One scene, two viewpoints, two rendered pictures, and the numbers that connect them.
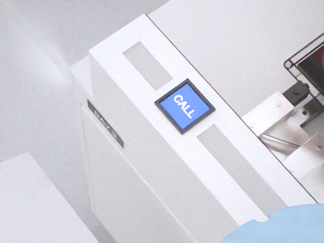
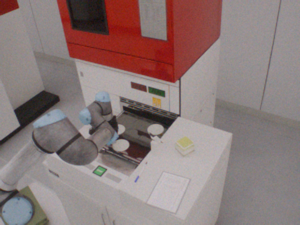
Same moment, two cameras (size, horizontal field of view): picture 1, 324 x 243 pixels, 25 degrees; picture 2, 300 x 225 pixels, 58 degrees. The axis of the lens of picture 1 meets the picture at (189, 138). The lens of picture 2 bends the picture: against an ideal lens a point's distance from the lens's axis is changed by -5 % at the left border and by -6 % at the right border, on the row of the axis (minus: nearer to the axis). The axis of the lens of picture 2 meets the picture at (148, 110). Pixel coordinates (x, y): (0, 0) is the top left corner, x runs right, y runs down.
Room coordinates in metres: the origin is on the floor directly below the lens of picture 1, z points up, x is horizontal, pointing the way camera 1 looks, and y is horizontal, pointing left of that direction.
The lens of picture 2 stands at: (-0.75, -0.38, 2.05)
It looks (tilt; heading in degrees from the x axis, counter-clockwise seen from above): 37 degrees down; 355
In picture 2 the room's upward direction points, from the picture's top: 5 degrees counter-clockwise
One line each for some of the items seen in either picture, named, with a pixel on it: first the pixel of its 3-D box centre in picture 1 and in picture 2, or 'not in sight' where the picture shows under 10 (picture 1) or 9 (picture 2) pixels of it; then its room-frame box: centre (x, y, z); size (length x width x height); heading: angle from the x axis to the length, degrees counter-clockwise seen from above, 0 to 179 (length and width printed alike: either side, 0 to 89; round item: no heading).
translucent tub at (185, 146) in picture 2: not in sight; (185, 146); (0.28, -0.64, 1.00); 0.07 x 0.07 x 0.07; 25
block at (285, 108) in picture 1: (263, 118); not in sight; (0.43, -0.09, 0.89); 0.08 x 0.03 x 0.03; 141
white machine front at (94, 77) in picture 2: not in sight; (124, 91); (0.84, -0.36, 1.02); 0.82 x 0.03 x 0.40; 51
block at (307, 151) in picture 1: (303, 161); (96, 159); (0.38, -0.16, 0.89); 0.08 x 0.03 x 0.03; 141
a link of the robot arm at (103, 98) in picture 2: not in sight; (103, 103); (0.46, -0.25, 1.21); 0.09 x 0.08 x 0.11; 137
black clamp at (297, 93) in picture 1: (295, 94); not in sight; (0.47, -0.13, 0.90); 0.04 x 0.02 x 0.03; 141
